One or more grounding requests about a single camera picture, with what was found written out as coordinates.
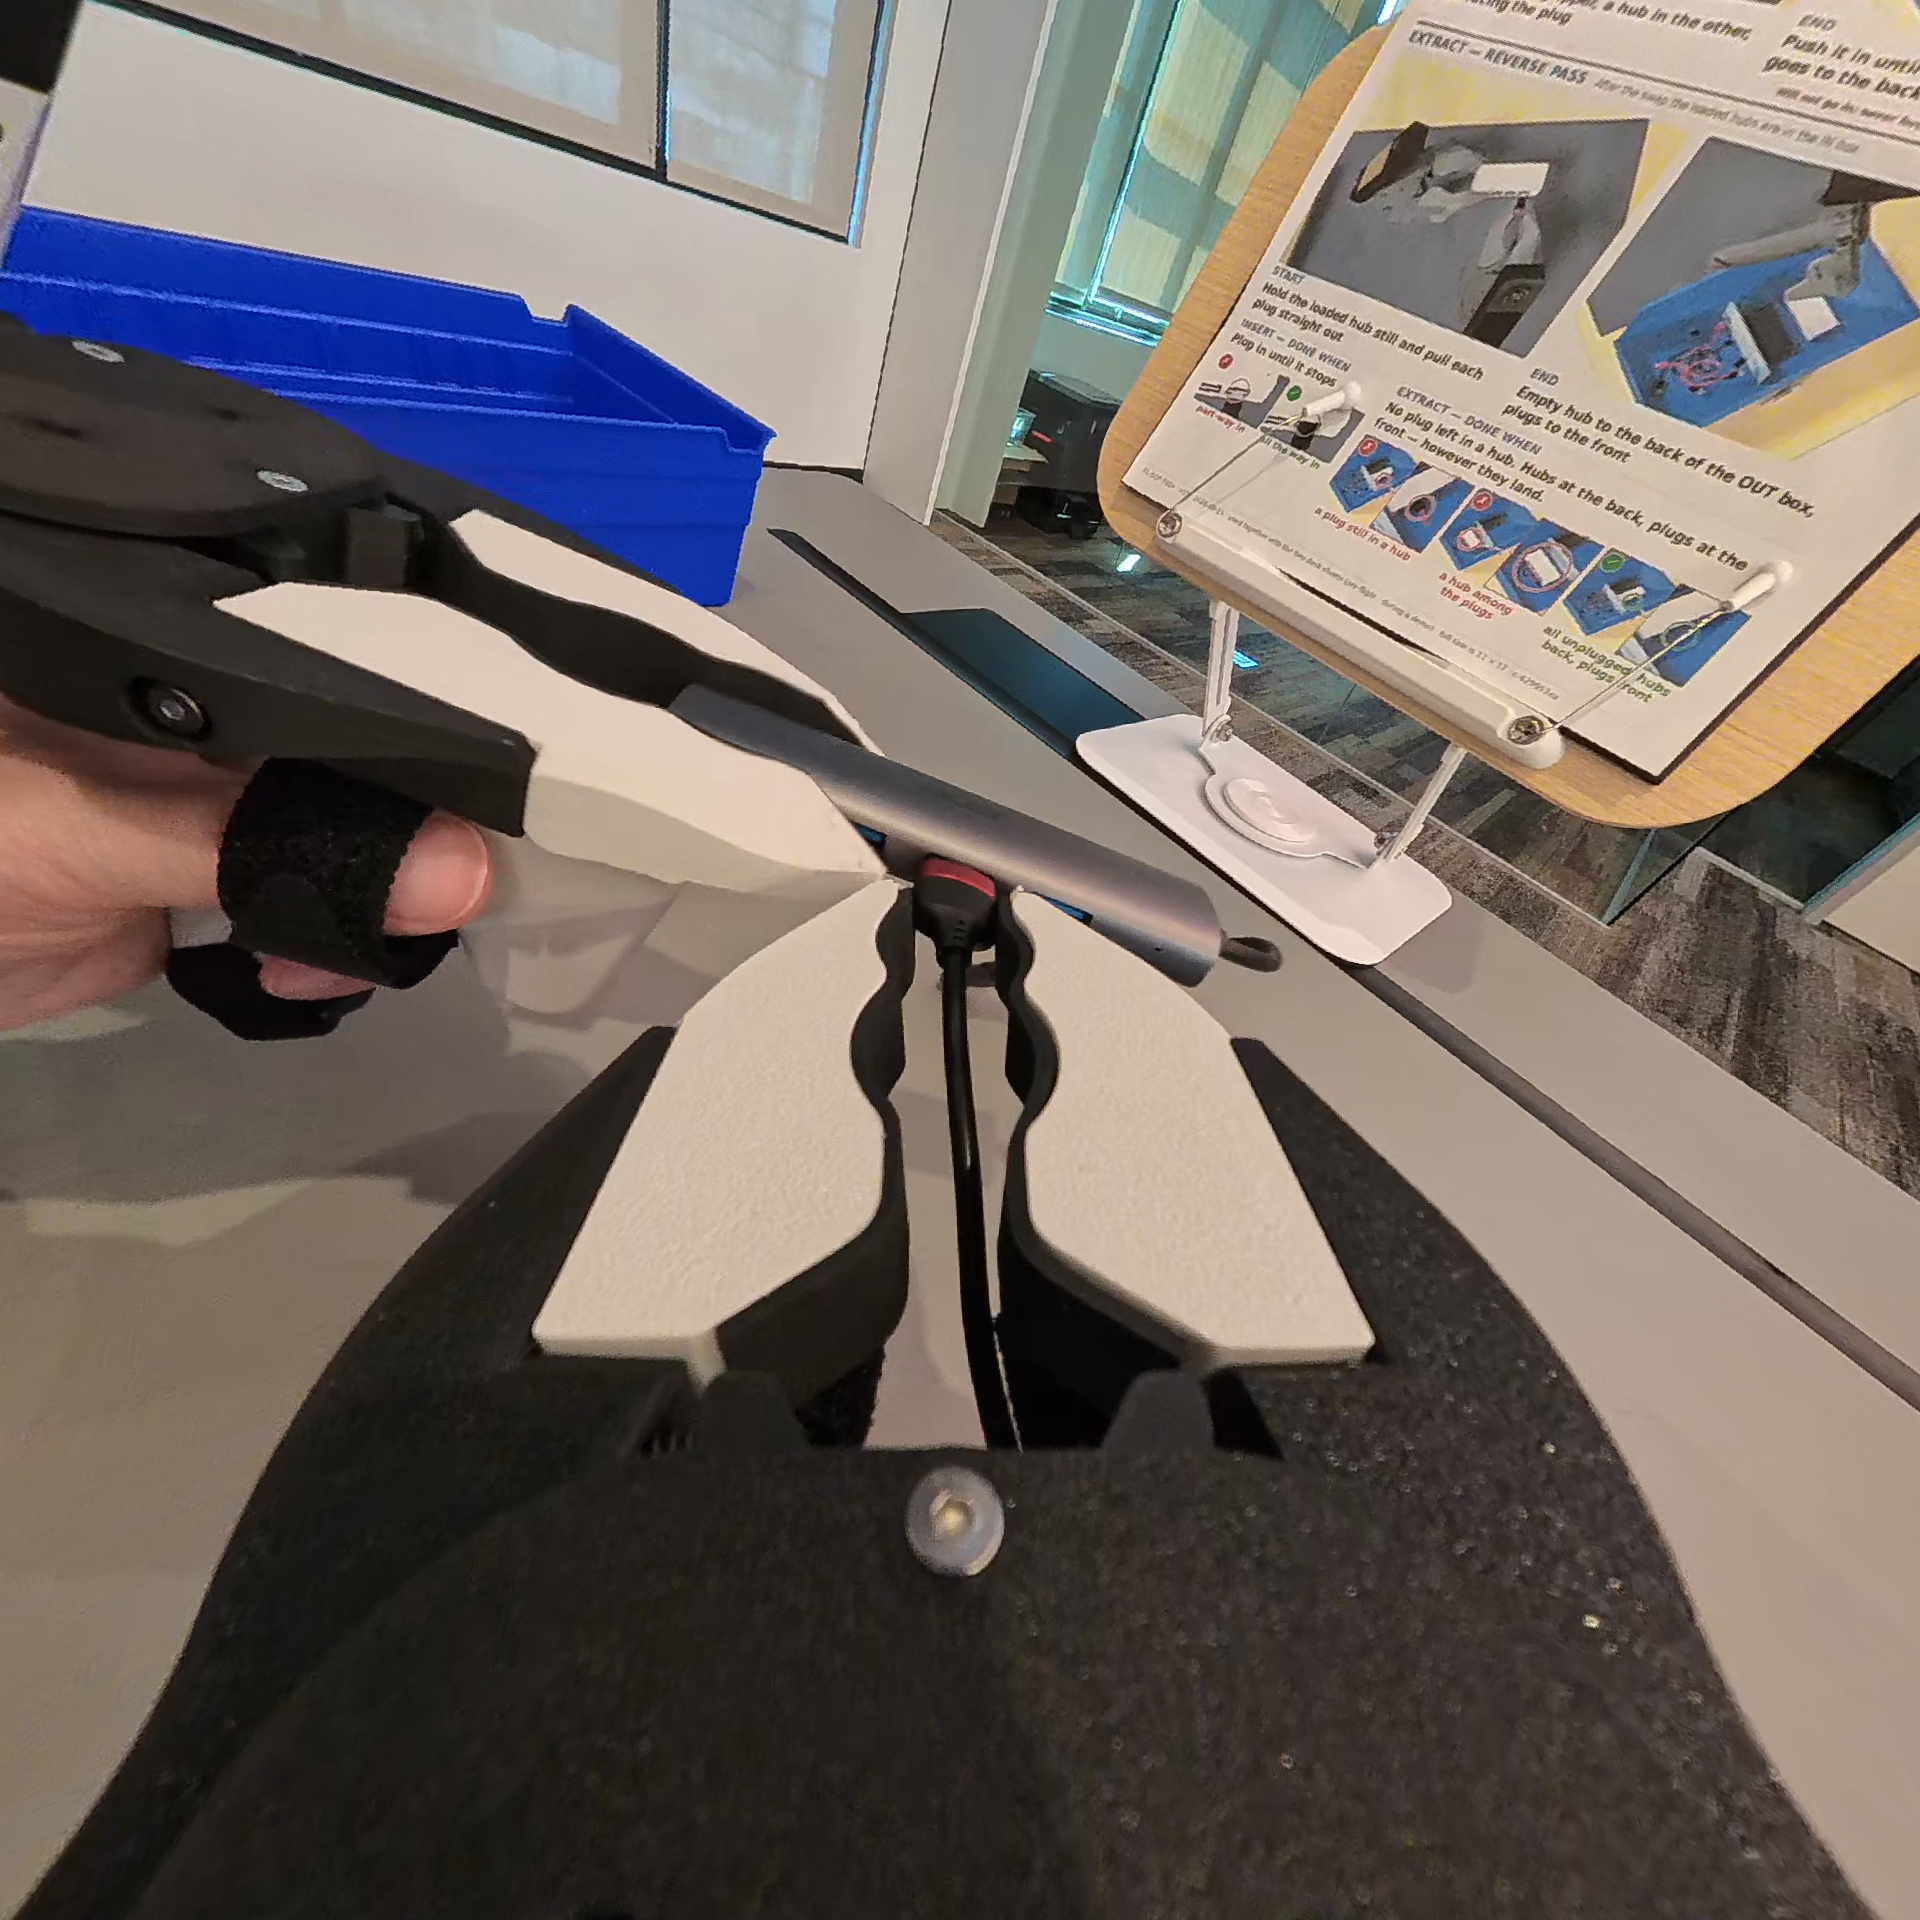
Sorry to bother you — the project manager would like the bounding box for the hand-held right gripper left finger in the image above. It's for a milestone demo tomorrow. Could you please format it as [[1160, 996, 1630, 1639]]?
[[532, 883, 915, 1390]]

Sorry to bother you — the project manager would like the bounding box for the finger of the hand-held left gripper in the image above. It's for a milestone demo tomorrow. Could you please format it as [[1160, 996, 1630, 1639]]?
[[446, 507, 883, 753], [216, 579, 888, 902]]

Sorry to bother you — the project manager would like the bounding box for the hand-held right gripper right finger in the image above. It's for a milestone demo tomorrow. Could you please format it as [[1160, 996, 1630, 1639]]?
[[994, 895, 1375, 1397]]

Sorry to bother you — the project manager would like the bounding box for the blue plastic bin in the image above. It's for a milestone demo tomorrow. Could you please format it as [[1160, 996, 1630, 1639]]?
[[0, 207, 780, 607]]

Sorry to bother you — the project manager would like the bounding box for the black usb cable red plug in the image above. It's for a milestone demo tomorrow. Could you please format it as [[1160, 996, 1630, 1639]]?
[[918, 855, 1023, 1451]]

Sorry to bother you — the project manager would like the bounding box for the grey usb hub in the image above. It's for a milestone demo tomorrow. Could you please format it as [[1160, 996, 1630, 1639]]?
[[669, 684, 1279, 993]]

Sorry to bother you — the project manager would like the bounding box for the person's left hand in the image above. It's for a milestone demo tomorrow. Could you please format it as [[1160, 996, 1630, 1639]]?
[[0, 697, 495, 1037]]

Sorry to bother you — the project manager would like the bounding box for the wooden book stand white base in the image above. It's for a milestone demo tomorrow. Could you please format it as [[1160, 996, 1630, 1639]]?
[[1075, 0, 1920, 967]]

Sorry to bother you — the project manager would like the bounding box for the black rolling cabinet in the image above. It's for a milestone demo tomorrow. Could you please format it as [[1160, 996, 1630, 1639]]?
[[1023, 375, 1120, 535]]

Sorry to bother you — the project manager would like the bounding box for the printed instruction sheet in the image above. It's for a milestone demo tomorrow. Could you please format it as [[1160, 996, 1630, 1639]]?
[[1125, 0, 1920, 781]]

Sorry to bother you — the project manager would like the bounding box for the interior window grey frame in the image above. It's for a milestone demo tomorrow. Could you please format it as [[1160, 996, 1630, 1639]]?
[[106, 0, 902, 243]]

